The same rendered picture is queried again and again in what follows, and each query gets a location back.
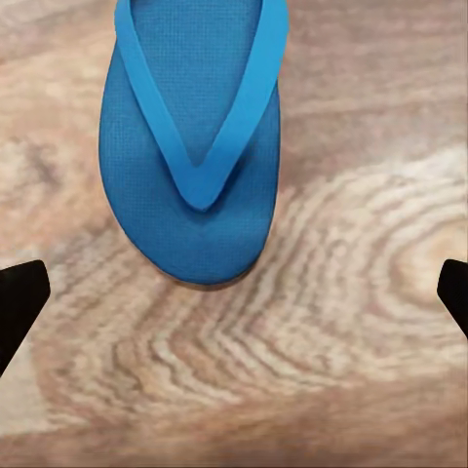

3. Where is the sandal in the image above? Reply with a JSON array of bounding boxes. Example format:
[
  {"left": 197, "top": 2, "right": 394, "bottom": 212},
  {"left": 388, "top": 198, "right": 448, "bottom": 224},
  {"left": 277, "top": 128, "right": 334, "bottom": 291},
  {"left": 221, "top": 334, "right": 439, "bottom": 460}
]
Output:
[{"left": 98, "top": 0, "right": 289, "bottom": 285}]

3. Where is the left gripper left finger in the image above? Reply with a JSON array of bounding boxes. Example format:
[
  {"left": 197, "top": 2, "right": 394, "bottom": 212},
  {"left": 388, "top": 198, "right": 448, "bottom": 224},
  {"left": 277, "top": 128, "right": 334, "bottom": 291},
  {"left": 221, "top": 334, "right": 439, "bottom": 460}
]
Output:
[{"left": 0, "top": 259, "right": 51, "bottom": 376}]

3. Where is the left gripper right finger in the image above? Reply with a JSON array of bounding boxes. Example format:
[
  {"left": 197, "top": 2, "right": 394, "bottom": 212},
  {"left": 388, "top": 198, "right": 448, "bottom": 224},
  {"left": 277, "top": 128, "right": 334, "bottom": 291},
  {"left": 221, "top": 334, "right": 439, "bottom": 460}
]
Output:
[{"left": 437, "top": 259, "right": 468, "bottom": 338}]

